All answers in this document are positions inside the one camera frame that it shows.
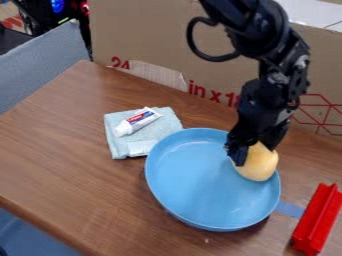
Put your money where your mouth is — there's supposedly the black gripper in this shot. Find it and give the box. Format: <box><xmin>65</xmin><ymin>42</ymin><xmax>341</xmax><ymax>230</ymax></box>
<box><xmin>223</xmin><ymin>79</ymin><xmax>300</xmax><ymax>168</ymax></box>

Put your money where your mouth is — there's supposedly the yellow ball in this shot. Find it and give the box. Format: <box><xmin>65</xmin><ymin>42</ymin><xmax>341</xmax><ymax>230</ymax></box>
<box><xmin>234</xmin><ymin>142</ymin><xmax>279</xmax><ymax>182</ymax></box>

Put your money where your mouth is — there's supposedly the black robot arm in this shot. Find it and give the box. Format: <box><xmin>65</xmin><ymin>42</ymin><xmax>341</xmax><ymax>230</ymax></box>
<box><xmin>199</xmin><ymin>0</ymin><xmax>310</xmax><ymax>166</ymax></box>

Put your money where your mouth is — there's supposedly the blue plate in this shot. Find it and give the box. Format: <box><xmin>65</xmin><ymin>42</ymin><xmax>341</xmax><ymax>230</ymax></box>
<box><xmin>144</xmin><ymin>128</ymin><xmax>280</xmax><ymax>232</ymax></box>

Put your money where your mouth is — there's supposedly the blue tape strip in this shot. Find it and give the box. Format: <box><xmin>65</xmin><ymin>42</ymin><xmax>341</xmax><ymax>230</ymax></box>
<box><xmin>276</xmin><ymin>201</ymin><xmax>304</xmax><ymax>219</ymax></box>

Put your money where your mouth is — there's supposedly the red plastic block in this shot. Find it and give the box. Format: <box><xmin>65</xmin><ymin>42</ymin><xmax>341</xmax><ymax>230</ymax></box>
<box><xmin>291</xmin><ymin>183</ymin><xmax>342</xmax><ymax>256</ymax></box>

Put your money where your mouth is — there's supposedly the white toothpaste tube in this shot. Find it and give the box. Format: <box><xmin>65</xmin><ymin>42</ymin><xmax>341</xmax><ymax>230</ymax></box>
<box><xmin>113</xmin><ymin>107</ymin><xmax>162</xmax><ymax>138</ymax></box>

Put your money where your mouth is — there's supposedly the light blue folded cloth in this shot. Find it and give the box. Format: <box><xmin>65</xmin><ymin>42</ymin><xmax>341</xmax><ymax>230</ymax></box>
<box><xmin>104</xmin><ymin>107</ymin><xmax>183</xmax><ymax>159</ymax></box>

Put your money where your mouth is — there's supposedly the brown cardboard box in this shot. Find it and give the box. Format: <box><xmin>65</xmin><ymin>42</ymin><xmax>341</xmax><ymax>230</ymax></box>
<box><xmin>88</xmin><ymin>0</ymin><xmax>342</xmax><ymax>140</ymax></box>

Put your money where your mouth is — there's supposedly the black machine with lights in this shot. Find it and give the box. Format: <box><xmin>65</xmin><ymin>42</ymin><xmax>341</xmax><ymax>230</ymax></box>
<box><xmin>11</xmin><ymin>0</ymin><xmax>93</xmax><ymax>60</ymax></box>

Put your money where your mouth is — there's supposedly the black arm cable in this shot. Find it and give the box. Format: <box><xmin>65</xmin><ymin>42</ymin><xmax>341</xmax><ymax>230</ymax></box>
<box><xmin>184</xmin><ymin>16</ymin><xmax>244</xmax><ymax>63</ymax></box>

